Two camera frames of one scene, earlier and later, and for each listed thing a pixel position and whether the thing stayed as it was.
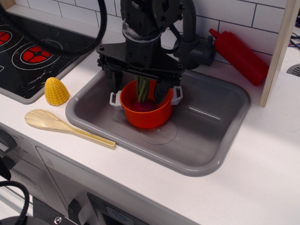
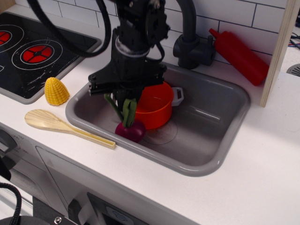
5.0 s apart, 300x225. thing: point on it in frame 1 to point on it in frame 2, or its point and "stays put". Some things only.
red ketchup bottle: (253, 68) stays put
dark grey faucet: (191, 51) stays put
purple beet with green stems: (144, 104) to (128, 129)
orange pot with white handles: (159, 116) stays put
